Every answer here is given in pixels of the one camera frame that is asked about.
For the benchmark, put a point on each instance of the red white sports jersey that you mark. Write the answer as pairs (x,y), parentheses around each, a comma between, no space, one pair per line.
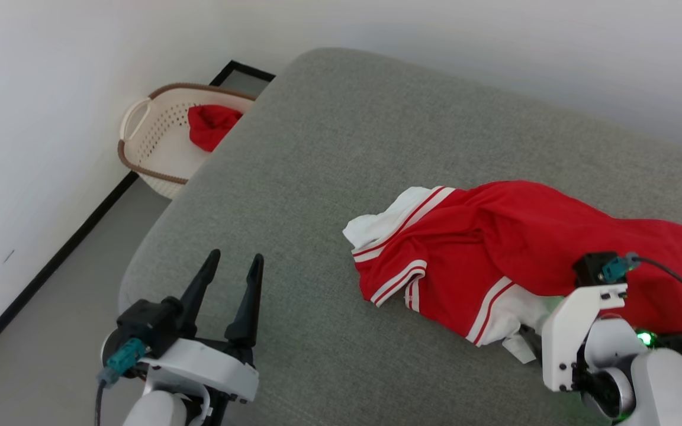
(524,236)

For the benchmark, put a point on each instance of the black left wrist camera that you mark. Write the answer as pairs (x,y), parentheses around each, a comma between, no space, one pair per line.
(148,322)

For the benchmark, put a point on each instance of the red cloth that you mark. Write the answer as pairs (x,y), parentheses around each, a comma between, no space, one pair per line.
(211,127)

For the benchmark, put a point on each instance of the black skirting board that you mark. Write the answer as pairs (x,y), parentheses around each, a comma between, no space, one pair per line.
(51,265)

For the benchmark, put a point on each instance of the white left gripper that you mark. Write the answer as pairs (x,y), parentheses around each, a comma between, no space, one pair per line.
(211,370)

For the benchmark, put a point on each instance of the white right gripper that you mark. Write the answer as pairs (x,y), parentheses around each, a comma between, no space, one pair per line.
(566,337)

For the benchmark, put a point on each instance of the cream plastic laundry basket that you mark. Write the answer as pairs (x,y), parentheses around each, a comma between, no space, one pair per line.
(157,142)

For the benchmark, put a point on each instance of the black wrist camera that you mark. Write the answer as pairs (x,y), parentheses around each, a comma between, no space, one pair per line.
(148,322)
(588,269)

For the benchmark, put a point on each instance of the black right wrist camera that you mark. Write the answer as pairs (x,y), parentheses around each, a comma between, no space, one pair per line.
(588,269)

